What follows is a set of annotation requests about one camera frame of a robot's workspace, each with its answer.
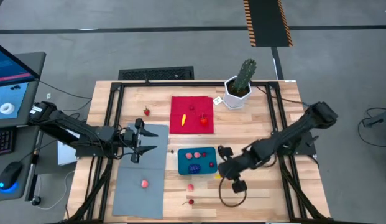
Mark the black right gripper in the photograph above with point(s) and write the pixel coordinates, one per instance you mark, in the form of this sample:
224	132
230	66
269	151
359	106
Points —
231	168

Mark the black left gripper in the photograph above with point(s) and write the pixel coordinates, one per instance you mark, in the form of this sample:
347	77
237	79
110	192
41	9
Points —
132	137

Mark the pink toy peach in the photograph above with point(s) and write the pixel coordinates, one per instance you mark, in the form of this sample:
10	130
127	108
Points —
197	154
144	183
188	155
190	187

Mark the purple toy grapes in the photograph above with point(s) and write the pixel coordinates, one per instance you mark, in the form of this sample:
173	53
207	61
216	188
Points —
194	168

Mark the teal plastic tupperware container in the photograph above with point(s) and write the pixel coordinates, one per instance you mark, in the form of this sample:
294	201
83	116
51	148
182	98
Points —
182	165

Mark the red cloth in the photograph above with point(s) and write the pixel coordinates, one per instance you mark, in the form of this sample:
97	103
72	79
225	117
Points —
192	127

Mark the grey cloth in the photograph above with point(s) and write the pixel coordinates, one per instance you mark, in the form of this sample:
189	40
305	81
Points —
130	199

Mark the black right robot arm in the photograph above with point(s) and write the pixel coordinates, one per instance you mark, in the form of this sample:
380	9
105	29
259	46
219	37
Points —
289	137

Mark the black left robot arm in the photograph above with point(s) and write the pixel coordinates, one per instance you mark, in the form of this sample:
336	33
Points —
71	127

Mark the white hexagonal plant pot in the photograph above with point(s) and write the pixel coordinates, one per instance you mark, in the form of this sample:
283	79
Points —
233	101

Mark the black floor grate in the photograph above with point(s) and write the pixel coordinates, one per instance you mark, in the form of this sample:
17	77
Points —
155	74

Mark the small white tag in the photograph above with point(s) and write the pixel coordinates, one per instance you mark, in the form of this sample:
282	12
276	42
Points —
217	100

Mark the white box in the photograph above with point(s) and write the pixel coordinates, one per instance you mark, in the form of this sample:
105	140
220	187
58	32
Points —
64	155

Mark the green cactus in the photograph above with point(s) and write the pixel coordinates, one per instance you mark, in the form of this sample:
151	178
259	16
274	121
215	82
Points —
245	73

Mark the black stand pole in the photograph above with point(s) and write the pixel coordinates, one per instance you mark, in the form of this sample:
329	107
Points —
32	174

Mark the grey computer desk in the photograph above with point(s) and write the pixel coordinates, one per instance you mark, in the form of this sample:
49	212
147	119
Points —
32	65

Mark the black computer mouse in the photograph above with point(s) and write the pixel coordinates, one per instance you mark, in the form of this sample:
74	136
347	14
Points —
9	174

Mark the computer monitor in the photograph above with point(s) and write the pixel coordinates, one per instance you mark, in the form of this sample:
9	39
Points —
9	99

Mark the black keyboard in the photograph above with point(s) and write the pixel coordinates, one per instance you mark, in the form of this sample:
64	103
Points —
1	141

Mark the black mat orange striped edges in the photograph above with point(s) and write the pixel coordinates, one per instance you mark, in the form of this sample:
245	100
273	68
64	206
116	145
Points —
267	21

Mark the grey metal stand base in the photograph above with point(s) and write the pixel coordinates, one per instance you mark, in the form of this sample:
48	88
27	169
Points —
380	119

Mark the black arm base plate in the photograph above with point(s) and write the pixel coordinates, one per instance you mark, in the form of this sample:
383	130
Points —
90	153
306	148

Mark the black aluminium table frame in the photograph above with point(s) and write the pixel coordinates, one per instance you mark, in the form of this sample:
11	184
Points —
168	84

